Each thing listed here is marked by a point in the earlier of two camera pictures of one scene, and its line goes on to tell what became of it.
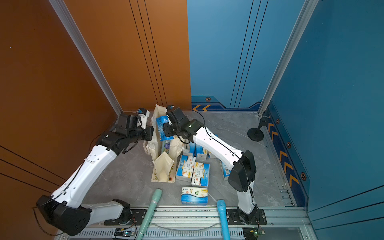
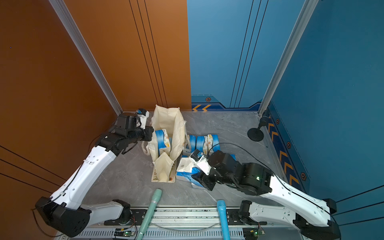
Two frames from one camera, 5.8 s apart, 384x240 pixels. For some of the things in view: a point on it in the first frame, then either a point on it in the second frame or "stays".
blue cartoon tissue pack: x=160 y=122 -> x=162 y=139
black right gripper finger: x=169 y=129 -> x=207 y=182
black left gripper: x=150 y=130 stays
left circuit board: x=121 y=232 stays
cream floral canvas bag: x=163 y=170 stays
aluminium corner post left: x=64 y=16 stays
